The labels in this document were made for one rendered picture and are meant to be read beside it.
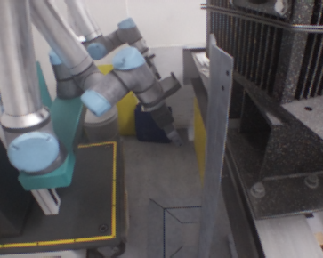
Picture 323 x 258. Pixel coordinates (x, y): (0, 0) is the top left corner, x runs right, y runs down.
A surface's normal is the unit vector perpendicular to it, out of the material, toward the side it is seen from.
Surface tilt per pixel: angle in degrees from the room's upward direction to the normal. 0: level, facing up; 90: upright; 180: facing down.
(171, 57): 90
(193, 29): 90
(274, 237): 0
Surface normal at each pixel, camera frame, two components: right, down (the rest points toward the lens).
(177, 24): 0.02, 0.58
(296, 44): 0.25, 0.55
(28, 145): 0.51, 0.57
